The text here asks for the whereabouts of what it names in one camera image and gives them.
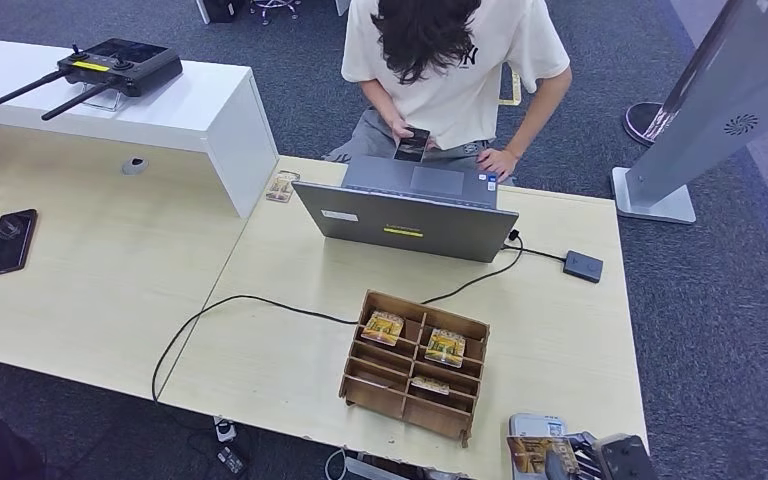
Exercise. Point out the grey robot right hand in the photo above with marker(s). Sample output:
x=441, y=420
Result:
x=576, y=460

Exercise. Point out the person's left hand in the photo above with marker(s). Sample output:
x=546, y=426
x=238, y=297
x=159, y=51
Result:
x=500, y=162

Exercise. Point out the person's right hand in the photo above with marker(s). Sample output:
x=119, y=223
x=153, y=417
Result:
x=400, y=127

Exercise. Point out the black phone with glossy screen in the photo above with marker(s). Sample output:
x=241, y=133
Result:
x=412, y=147

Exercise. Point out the yellow ID card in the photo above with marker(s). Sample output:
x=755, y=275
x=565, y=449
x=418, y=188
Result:
x=530, y=454

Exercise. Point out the person's left forearm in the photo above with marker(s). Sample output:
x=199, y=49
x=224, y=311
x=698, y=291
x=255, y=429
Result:
x=540, y=112

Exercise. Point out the person's right forearm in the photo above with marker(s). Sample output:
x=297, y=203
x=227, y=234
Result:
x=378, y=102

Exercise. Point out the person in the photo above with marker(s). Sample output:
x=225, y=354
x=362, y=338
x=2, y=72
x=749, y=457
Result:
x=450, y=86

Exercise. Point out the black card reader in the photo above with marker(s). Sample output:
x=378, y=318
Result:
x=583, y=266

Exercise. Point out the brown wooden card organizer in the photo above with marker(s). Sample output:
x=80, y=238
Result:
x=384, y=387

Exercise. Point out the pale device with QR label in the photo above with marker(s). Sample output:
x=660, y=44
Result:
x=536, y=425

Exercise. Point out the grey laptop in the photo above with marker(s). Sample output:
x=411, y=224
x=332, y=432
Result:
x=410, y=225

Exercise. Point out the round dark stand base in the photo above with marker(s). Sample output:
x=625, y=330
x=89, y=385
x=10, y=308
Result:
x=642, y=120

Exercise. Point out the office chair base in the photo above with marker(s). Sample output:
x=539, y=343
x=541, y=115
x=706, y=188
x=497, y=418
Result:
x=276, y=6

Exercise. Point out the black box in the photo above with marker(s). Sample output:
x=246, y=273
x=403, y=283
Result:
x=220, y=9

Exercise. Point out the white desk shelf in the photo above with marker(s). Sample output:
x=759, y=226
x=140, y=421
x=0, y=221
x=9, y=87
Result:
x=178, y=112

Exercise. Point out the grey kiosk stand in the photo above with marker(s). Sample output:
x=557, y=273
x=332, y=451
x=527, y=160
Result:
x=728, y=93

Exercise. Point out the black remote controller with antennas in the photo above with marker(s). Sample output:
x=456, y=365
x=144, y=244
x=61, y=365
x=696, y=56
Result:
x=126, y=66

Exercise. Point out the clear controller stand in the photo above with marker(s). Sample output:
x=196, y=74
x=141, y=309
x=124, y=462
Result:
x=107, y=100

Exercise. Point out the white power adapter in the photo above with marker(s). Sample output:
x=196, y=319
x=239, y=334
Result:
x=225, y=429

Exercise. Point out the black smartphone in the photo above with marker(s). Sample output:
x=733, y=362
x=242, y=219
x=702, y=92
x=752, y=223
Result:
x=10, y=242

